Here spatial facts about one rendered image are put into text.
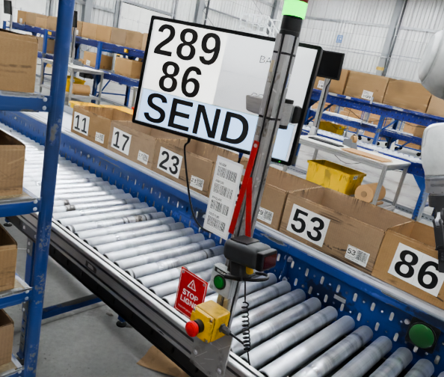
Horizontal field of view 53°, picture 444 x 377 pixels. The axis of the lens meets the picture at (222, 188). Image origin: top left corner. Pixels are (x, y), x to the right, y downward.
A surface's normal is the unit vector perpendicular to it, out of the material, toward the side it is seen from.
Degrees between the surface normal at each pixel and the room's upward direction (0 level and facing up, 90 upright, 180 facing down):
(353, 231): 90
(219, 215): 90
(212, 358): 90
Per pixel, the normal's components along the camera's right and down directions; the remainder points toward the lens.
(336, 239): -0.66, 0.08
